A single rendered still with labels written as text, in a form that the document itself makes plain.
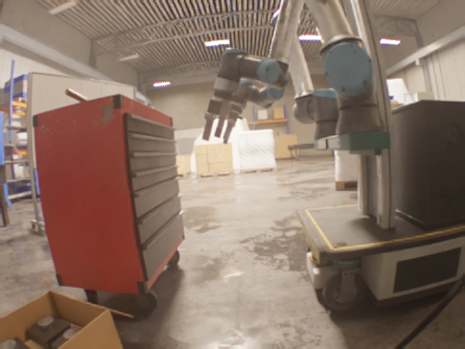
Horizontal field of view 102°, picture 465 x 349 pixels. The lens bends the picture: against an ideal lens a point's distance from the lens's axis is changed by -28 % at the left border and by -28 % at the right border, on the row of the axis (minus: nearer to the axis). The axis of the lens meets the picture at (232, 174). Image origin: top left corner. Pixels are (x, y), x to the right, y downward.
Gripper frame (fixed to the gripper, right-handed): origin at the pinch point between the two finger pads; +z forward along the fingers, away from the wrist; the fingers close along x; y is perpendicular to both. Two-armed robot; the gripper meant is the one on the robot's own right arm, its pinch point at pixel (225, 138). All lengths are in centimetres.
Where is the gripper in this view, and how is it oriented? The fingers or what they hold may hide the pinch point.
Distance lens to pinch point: 137.0
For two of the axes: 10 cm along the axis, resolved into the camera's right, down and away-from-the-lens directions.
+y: 9.5, 3.2, 0.2
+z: -3.2, 9.5, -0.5
